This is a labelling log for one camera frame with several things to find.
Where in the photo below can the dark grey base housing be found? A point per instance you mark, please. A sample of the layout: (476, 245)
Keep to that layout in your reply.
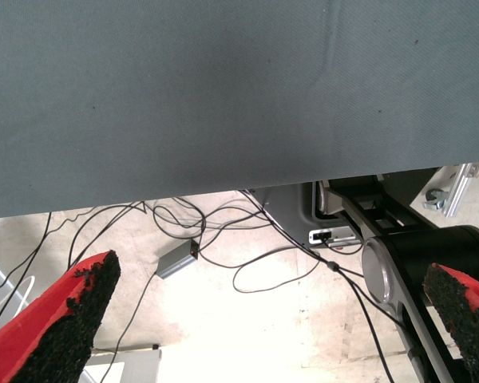
(289, 213)

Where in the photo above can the white flat box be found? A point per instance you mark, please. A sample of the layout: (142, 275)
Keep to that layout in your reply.
(135, 365)

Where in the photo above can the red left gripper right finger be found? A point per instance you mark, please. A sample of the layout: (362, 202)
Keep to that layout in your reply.
(471, 327)

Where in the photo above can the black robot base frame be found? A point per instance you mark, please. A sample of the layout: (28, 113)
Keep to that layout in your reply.
(403, 247)

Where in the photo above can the aluminium profile bar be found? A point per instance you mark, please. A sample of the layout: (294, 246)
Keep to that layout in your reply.
(461, 191)

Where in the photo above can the black caster wheel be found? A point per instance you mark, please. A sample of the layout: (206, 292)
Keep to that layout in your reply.
(435, 197)

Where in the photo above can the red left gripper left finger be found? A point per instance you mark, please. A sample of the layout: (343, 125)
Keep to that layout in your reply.
(44, 339)

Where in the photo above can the dark grey table cloth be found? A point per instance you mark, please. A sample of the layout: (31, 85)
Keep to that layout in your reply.
(223, 99)

